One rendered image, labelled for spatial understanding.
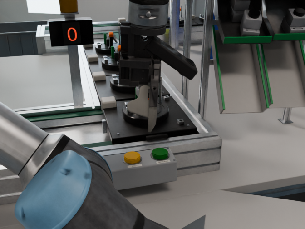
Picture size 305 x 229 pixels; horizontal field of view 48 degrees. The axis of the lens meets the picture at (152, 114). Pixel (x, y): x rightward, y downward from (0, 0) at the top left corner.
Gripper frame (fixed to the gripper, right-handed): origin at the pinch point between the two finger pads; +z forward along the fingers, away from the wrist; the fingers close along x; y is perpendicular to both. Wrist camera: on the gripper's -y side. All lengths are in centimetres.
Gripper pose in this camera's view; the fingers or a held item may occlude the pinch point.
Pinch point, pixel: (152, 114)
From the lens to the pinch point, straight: 76.3
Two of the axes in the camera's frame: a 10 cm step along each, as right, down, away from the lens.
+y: -10.0, -0.4, -0.4
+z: -0.6, 8.6, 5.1
